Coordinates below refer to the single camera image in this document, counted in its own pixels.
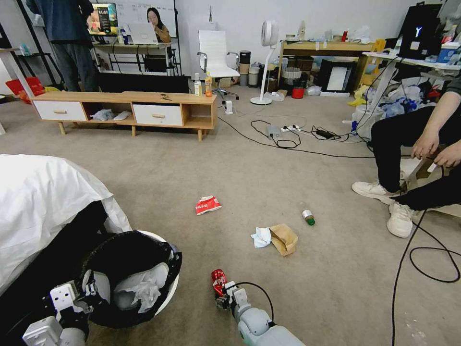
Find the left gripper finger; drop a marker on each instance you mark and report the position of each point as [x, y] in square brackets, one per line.
[85, 309]
[90, 286]

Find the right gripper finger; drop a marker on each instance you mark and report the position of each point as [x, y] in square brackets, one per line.
[221, 302]
[228, 287]

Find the crushed red drink can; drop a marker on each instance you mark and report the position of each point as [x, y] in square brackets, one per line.
[218, 278]

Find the white bin with black bag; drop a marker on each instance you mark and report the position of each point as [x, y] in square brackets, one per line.
[129, 248]

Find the seated person's right forearm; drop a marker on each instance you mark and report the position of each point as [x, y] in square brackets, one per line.
[444, 111]

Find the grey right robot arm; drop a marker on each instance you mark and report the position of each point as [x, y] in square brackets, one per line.
[255, 324]

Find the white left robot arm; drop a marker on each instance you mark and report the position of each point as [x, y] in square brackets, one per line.
[43, 331]

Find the grey lidded bin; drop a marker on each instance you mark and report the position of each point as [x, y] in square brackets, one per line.
[254, 77]

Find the white crumpled tissue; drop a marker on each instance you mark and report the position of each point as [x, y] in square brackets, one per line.
[147, 288]

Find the pale blue face mask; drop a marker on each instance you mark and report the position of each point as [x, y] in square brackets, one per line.
[261, 238]

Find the brown paper bag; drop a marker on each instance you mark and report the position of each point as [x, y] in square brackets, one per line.
[284, 239]

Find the red snack packet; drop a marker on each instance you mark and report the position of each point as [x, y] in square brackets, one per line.
[207, 205]

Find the white bed cover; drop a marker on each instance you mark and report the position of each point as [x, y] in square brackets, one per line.
[43, 194]

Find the clear bottle with green cap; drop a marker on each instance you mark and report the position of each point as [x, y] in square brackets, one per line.
[308, 215]

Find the grey power adapter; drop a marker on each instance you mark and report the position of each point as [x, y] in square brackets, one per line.
[273, 131]

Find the white power strip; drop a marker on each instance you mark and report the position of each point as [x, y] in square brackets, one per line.
[290, 128]

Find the white plastic bag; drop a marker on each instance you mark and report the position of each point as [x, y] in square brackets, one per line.
[102, 115]

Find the white slipper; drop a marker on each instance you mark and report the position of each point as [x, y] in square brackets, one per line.
[123, 115]

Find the white shoe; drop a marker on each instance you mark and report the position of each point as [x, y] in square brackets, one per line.
[372, 190]
[400, 220]

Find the white plug adapter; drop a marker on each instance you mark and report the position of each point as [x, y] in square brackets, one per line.
[229, 107]

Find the black power adapter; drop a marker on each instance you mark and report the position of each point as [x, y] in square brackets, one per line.
[325, 134]

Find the wooden cabinet with white drawers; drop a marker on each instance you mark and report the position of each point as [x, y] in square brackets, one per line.
[108, 96]

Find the orange drink bottle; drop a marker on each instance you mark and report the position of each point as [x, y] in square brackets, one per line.
[208, 86]

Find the pale drink bottle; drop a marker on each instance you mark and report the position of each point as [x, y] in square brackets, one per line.
[197, 87]

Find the red bucket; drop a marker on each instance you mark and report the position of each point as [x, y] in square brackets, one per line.
[298, 93]

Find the red bag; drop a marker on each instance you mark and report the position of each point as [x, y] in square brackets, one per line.
[27, 86]

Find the black low panel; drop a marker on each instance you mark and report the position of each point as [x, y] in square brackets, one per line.
[144, 83]

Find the seated person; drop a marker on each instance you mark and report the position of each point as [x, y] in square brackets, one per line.
[396, 144]

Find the yellow cloth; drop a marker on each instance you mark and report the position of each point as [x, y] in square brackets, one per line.
[357, 96]

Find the black cylinder canister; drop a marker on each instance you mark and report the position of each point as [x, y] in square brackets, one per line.
[245, 57]

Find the black metal rack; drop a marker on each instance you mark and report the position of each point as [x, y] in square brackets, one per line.
[36, 61]

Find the white office chair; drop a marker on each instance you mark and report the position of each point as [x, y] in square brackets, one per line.
[212, 54]

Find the black framed white board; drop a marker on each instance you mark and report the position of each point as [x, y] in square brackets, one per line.
[338, 77]

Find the pile of plastic bags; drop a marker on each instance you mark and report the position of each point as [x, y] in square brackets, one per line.
[403, 101]

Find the white standing fan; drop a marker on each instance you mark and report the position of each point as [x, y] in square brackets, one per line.
[269, 32]

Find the white laptop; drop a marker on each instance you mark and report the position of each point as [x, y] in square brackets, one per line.
[142, 33]

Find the wooden table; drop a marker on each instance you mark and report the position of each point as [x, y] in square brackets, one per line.
[324, 47]

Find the standing person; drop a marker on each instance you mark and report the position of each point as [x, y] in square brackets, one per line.
[68, 25]

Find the person at desk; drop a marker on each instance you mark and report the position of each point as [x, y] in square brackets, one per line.
[160, 30]

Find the white bottle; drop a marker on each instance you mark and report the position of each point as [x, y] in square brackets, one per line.
[302, 31]

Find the computer monitor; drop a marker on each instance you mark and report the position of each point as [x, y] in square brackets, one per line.
[104, 18]

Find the small red bottle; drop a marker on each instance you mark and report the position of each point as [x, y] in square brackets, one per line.
[345, 36]

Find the whiteboard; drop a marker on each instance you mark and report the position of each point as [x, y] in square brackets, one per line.
[137, 11]

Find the blue and white box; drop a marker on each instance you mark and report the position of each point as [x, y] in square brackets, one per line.
[449, 54]

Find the black computer case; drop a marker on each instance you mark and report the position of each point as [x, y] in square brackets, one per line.
[419, 25]

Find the white frame desk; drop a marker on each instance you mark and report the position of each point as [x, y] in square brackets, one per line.
[137, 46]

